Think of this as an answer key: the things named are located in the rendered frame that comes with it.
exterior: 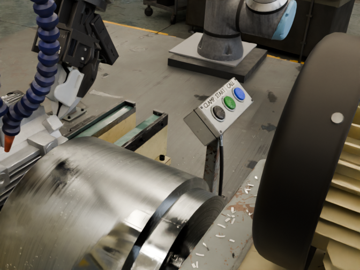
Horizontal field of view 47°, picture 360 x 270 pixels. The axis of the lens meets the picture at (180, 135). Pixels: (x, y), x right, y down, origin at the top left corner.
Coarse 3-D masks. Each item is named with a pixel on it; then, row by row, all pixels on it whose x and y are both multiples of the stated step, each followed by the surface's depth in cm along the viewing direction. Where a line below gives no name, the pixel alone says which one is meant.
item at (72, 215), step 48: (96, 144) 53; (48, 192) 45; (96, 192) 45; (144, 192) 44; (192, 192) 48; (0, 240) 45; (48, 240) 43; (96, 240) 41; (144, 240) 41; (192, 240) 46
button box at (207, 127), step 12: (228, 84) 88; (216, 96) 83; (204, 108) 79; (228, 108) 83; (240, 108) 86; (192, 120) 80; (204, 120) 79; (216, 120) 80; (228, 120) 82; (204, 132) 80; (216, 132) 79; (204, 144) 81
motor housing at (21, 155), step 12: (12, 96) 74; (24, 120) 69; (36, 120) 71; (24, 132) 69; (36, 132) 70; (12, 144) 67; (24, 144) 68; (60, 144) 71; (0, 156) 64; (12, 156) 65; (24, 156) 66; (36, 156) 68; (12, 168) 64; (24, 168) 66; (12, 180) 64; (0, 192) 63; (0, 204) 63
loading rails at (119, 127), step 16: (112, 112) 109; (128, 112) 110; (160, 112) 108; (80, 128) 100; (96, 128) 102; (112, 128) 106; (128, 128) 112; (144, 128) 103; (160, 128) 106; (128, 144) 95; (144, 144) 102; (160, 144) 109; (160, 160) 109
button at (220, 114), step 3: (213, 108) 80; (216, 108) 80; (219, 108) 81; (213, 111) 80; (216, 111) 80; (219, 111) 80; (222, 111) 81; (216, 114) 79; (219, 114) 80; (222, 114) 80; (225, 114) 81; (219, 117) 80; (222, 117) 80
